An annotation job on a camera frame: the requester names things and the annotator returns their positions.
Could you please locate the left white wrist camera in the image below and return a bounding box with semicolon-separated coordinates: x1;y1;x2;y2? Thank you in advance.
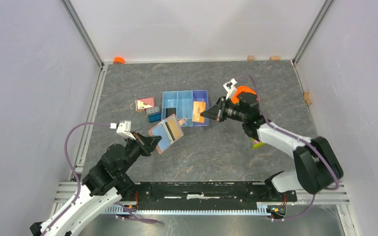
110;120;136;140

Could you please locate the blue toy brick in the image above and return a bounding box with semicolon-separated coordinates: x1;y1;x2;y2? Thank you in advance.
148;113;161;123

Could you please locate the clear toy brick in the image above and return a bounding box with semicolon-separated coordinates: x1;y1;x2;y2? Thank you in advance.
146;106;161;116

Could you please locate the pink wooden puzzle block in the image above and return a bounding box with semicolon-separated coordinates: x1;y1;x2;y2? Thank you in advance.
135;97;155;112

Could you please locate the orange plastic ring toy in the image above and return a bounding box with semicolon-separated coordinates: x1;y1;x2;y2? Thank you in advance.
231;86;257;105

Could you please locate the orange credit card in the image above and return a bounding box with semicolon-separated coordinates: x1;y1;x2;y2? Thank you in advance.
192;101;206;123

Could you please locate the white cable duct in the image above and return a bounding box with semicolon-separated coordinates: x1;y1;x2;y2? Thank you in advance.
104;202;283;216

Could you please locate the pink green brick stack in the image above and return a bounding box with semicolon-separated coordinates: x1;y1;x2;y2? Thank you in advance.
251;138;264;149

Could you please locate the blue purple drawer organizer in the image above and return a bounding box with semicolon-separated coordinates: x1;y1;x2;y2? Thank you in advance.
161;90;210;127

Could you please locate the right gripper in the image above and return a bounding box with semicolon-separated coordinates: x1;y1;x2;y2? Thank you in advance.
200;96;247;122

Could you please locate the black credit card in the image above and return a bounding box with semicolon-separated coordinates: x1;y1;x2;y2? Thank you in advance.
165;107;177;118

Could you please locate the wooden arch block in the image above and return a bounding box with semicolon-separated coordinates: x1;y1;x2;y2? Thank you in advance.
303;91;313;106

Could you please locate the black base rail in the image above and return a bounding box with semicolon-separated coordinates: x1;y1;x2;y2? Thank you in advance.
122;181;297;204

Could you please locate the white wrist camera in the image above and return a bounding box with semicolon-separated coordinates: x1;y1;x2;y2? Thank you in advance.
223;78;238;100
110;120;136;140

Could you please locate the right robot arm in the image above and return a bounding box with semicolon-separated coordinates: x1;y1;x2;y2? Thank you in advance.
201;92;344;201

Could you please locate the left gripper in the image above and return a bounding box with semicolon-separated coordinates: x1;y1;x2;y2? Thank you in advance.
118;130;161;175

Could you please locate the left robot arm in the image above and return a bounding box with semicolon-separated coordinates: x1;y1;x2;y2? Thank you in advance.
30;132;161;236

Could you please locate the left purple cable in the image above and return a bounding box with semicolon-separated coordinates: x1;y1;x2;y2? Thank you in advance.
40;122;160;236

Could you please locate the gold striped credit card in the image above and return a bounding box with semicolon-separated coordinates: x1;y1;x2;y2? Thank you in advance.
165;118;183;142

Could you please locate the brown leather card holder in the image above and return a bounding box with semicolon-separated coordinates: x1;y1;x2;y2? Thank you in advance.
148;115;187;154

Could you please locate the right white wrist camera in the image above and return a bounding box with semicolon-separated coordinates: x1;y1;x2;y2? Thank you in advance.
223;78;238;100

